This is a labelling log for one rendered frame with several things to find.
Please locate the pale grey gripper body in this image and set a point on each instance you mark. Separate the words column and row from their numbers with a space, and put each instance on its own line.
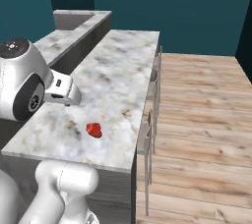
column 73, row 98

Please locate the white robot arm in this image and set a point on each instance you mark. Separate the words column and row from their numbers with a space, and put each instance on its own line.
column 19, row 80

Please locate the red food piece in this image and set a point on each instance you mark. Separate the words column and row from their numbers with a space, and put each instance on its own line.
column 94, row 130

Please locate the grey bar stool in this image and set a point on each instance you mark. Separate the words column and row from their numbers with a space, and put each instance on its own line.
column 144, row 142
column 155, row 84

